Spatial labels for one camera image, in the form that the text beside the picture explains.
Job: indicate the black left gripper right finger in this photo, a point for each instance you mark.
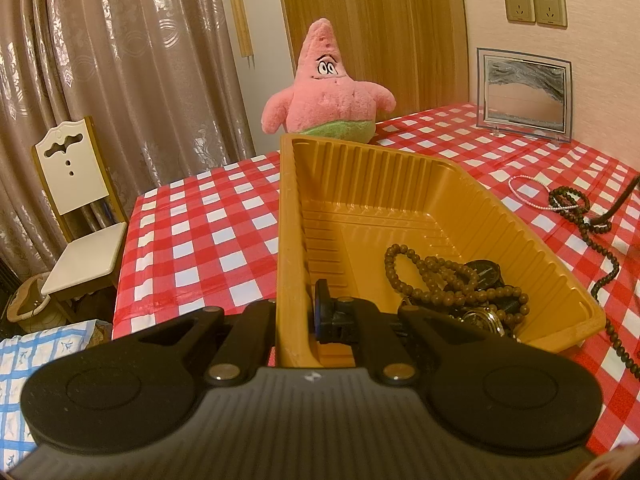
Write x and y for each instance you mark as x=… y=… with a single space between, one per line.
x=369 y=332

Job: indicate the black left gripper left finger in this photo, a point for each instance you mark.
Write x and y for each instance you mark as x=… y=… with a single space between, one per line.
x=247 y=345

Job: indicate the orange plastic tray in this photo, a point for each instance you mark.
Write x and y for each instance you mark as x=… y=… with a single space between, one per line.
x=342 y=204

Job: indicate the red white checkered tablecloth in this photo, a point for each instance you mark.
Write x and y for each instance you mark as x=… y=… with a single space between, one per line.
x=212 y=239

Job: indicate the framed sand art picture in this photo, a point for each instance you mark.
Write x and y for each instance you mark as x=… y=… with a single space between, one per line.
x=525 y=93

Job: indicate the wicker basket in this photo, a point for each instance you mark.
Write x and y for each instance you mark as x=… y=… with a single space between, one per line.
x=33 y=310

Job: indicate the pink starfish plush toy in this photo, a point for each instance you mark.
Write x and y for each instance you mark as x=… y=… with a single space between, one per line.
x=323 y=99

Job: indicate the white wooden chair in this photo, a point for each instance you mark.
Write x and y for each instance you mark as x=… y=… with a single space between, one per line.
x=85 y=205

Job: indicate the wooden door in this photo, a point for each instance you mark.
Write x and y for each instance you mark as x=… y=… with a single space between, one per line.
x=416 y=48

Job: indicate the beige curtain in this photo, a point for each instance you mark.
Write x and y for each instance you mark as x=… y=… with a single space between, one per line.
x=156 y=76

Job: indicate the double wall socket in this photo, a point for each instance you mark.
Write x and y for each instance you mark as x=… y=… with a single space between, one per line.
x=550 y=13

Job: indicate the wall hanging wooden sticks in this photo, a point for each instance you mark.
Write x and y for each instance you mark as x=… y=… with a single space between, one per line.
x=242 y=31

